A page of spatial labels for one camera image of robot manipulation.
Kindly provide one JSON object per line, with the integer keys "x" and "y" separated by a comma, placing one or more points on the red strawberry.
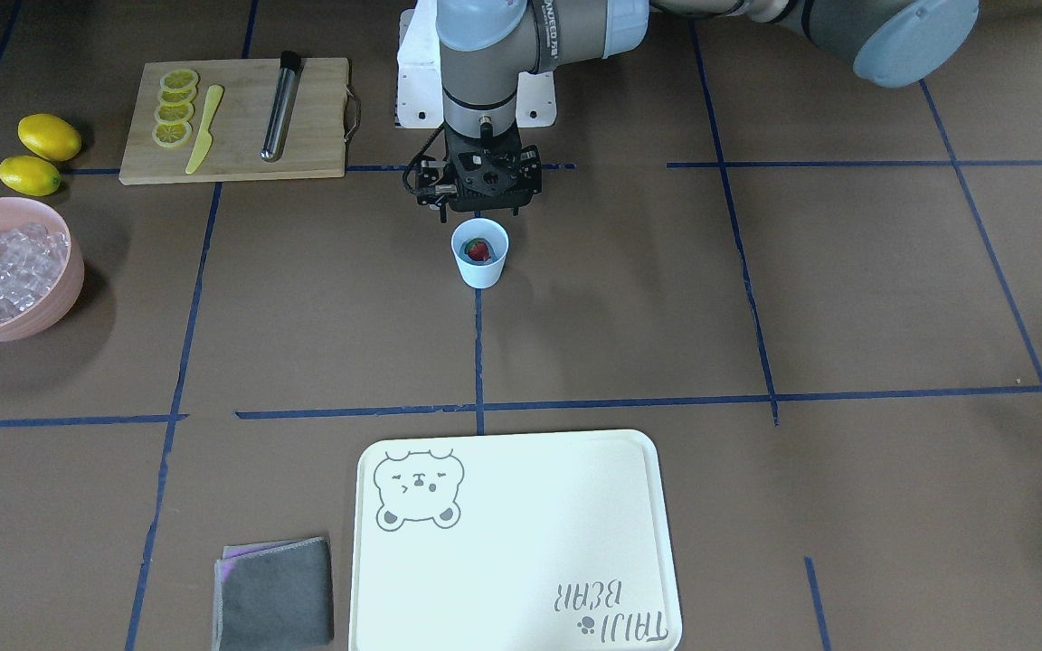
{"x": 478, "y": 251}

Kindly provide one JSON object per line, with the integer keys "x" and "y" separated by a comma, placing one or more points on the bamboo cutting board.
{"x": 315, "y": 142}

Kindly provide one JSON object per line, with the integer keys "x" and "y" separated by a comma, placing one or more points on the yellow lemon upper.
{"x": 50, "y": 137}

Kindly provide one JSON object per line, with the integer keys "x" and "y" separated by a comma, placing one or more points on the lemon slice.
{"x": 172, "y": 135}
{"x": 170, "y": 114}
{"x": 170, "y": 97}
{"x": 178, "y": 80}

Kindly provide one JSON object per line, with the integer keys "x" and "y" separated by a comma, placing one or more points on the black steel muddler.
{"x": 290, "y": 65}

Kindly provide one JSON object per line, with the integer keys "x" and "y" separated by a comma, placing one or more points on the grey folded cloth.
{"x": 273, "y": 596}

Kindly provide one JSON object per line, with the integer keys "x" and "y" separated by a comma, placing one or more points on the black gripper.
{"x": 430, "y": 177}

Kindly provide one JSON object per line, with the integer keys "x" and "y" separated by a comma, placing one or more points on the lemon slice bottom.
{"x": 172, "y": 135}

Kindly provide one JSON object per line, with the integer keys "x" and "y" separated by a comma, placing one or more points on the light blue plastic cup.
{"x": 480, "y": 276}

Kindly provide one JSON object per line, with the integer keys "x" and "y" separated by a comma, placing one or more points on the yellow lemon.
{"x": 30, "y": 175}
{"x": 50, "y": 137}

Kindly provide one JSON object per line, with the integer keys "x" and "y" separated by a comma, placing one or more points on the yellow lemon lower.
{"x": 30, "y": 175}

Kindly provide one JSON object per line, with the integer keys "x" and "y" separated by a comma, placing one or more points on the cream bear serving tray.
{"x": 527, "y": 541}

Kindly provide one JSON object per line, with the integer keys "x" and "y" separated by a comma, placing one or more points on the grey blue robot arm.
{"x": 475, "y": 72}

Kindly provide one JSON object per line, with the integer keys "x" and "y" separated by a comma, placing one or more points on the pile of clear ice cubes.
{"x": 31, "y": 259}

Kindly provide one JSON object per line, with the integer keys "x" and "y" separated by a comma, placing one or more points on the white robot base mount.
{"x": 418, "y": 103}

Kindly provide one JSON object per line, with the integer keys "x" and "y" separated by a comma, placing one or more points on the lemon slice top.
{"x": 178, "y": 80}

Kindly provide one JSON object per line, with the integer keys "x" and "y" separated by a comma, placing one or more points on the yellow plastic knife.
{"x": 204, "y": 138}

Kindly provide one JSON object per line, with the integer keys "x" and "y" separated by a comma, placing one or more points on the pink plastic bowl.
{"x": 16, "y": 212}

